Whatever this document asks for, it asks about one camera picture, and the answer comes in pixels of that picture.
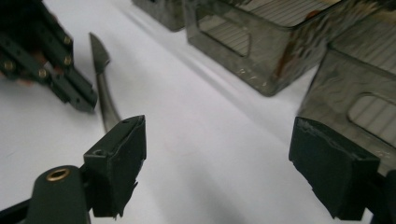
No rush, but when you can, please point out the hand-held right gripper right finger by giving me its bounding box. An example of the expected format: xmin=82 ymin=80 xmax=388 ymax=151
xmin=288 ymin=116 xmax=382 ymax=222

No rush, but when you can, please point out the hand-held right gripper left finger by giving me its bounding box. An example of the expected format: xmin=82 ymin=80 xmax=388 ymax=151
xmin=82 ymin=114 xmax=148 ymax=219

